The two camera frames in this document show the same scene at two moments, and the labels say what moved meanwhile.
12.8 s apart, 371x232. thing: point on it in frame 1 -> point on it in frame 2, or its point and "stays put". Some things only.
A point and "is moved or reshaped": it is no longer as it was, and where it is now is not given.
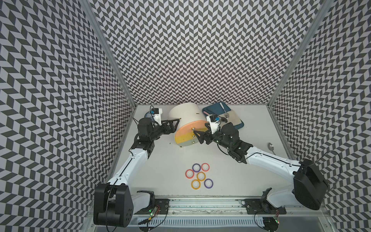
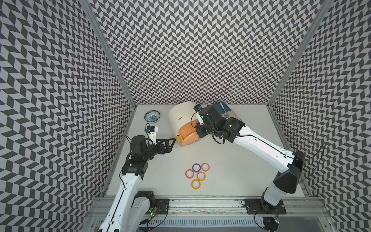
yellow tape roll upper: x=201 y=176 stays put
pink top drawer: x=189 y=127 is moved or reshaped
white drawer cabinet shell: x=186 y=113 stays put
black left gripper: x=172 y=129 -> x=167 y=149
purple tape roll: x=196 y=167 stays put
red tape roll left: x=189 y=173 stays put
